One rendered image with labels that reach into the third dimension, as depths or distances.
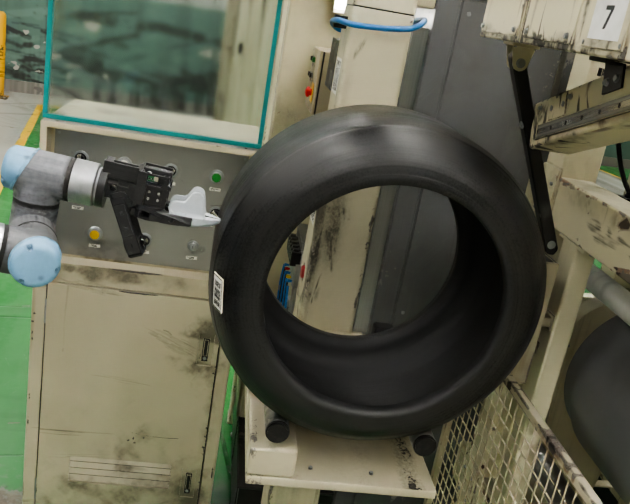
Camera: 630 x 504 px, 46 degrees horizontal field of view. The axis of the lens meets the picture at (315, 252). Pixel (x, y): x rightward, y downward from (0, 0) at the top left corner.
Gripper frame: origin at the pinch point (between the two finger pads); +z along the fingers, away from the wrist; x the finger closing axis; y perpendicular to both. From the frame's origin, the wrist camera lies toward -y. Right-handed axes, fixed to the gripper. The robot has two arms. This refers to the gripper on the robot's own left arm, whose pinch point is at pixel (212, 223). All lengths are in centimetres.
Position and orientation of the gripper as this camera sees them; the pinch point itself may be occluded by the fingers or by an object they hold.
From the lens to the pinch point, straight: 130.7
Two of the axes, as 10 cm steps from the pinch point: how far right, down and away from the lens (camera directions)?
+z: 9.6, 2.2, 1.7
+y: 2.6, -9.2, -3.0
